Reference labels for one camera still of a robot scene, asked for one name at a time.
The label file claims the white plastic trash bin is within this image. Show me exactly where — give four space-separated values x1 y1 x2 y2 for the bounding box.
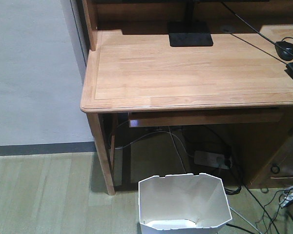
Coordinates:
138 173 232 234

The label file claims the wooden desk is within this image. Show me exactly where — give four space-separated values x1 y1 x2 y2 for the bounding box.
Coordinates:
80 0 293 195

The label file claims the white power strip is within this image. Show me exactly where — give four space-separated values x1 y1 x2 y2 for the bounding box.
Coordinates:
194 151 232 170

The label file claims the black monitor stand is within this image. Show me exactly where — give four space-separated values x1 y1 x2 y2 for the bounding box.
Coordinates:
167 0 213 47

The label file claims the black computer mouse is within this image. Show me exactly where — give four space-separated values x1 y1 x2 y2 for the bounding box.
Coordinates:
275 41 293 61

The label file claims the grey cable under desk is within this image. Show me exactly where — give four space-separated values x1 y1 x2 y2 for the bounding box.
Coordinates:
108 120 196 171

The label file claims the black monitor cable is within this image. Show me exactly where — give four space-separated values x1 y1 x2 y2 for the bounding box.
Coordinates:
222 1 293 63

